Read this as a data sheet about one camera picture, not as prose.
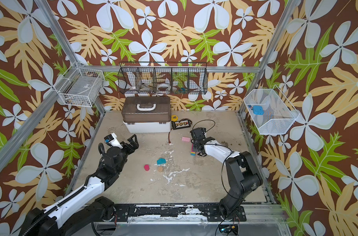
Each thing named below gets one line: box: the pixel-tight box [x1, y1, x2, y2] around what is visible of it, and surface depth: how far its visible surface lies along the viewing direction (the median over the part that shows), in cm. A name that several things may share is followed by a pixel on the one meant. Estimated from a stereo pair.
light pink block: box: [181, 136, 191, 143], surface depth 104 cm
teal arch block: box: [156, 158, 167, 165], surface depth 95 cm
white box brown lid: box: [121, 96, 172, 134], surface depth 98 cm
